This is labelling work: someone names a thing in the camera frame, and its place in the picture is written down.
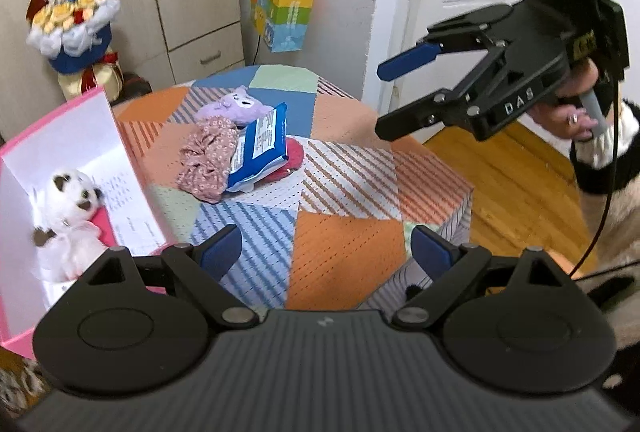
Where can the white plush cat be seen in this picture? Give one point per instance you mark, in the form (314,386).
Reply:
(65,212)

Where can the purple plush toy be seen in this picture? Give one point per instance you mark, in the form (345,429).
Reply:
(235,105)

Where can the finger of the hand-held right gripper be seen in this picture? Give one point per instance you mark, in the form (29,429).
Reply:
(405,120)
(407,60)

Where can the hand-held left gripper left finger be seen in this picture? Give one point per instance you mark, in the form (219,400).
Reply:
(222,249)

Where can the person's right hand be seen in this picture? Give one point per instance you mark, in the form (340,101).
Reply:
(560,112)

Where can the person's fluffy clothing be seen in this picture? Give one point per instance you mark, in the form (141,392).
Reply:
(625,252)

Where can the blue wet wipes pack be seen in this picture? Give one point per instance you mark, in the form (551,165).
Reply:
(260,142)

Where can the red round pouch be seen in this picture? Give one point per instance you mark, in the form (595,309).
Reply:
(295,152)

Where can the pink floral cloth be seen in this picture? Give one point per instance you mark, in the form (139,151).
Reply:
(205,157)

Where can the dark stool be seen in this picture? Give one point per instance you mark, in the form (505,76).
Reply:
(135,87)

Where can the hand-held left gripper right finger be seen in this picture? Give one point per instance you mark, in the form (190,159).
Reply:
(432,249)

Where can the flower bouquet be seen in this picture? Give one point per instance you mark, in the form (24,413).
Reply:
(75,37)

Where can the pink cardboard box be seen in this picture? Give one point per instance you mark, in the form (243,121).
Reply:
(75,132)

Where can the person's right forearm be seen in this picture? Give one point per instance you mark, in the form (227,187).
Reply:
(625,132)

